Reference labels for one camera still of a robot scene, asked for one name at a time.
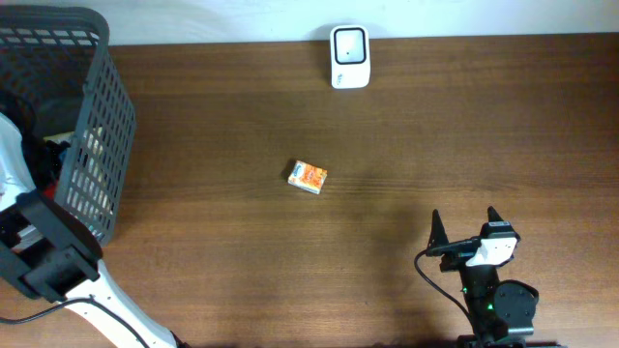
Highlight orange tissue pack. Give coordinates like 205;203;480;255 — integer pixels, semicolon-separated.
287;160;328;194

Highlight cream noodle packet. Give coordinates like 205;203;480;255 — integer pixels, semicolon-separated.
44;127;103;161

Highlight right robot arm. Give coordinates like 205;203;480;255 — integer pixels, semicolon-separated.
421;207;539;347

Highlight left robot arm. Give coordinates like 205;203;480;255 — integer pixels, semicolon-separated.
1;116;186;347

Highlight white barcode scanner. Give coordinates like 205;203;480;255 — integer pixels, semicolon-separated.
330;25;371;89

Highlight grey plastic mesh basket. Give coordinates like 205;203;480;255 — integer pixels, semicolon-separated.
1;5;136;246

